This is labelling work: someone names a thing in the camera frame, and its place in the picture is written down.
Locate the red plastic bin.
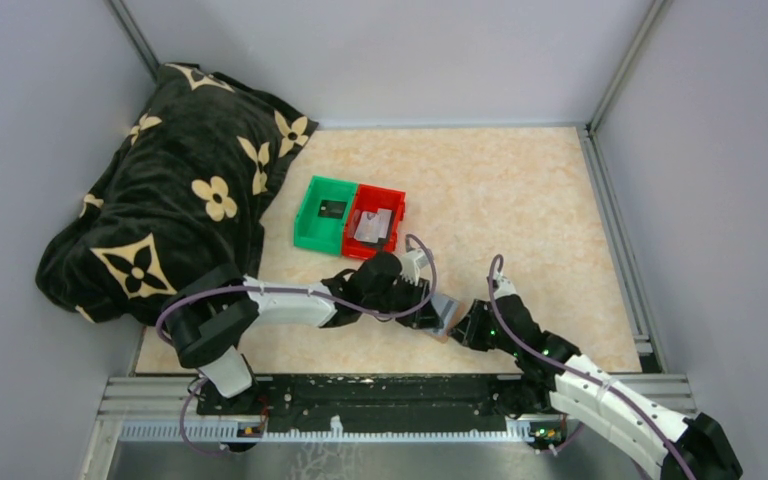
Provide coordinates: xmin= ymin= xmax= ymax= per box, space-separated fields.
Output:
xmin=341 ymin=184 xmax=406 ymax=260

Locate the green plastic bin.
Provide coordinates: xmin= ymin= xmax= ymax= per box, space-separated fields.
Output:
xmin=293 ymin=176 xmax=358 ymax=256

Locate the aluminium frame rail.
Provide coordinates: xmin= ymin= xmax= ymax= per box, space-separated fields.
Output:
xmin=577 ymin=125 xmax=697 ymax=415

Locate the white VIP card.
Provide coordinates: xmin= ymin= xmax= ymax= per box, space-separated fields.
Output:
xmin=352 ymin=211 xmax=379 ymax=242

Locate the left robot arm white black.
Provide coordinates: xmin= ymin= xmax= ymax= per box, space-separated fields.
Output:
xmin=156 ymin=249 xmax=457 ymax=414

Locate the silver credit card black stripe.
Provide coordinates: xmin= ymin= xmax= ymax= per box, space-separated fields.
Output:
xmin=370 ymin=208 xmax=392 ymax=238

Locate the brown leather card holder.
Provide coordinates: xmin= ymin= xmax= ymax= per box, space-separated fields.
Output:
xmin=421 ymin=293 xmax=462 ymax=340

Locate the black floral blanket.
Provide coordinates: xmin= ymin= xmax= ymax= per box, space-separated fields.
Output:
xmin=35 ymin=63 xmax=318 ymax=326

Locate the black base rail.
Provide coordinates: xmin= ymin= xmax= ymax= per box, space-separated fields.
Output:
xmin=196 ymin=372 xmax=591 ymax=420

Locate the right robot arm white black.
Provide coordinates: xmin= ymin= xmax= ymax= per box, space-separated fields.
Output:
xmin=450 ymin=294 xmax=744 ymax=479

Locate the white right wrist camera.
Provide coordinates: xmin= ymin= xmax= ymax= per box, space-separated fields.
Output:
xmin=491 ymin=274 xmax=518 ymax=300

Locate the black card in green bin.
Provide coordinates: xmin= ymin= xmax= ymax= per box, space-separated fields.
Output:
xmin=318 ymin=200 xmax=347 ymax=219

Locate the black card in red bin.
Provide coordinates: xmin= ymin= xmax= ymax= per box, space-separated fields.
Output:
xmin=357 ymin=234 xmax=398 ymax=252

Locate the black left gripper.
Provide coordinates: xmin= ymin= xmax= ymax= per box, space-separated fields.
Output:
xmin=363 ymin=272 xmax=444 ymax=329

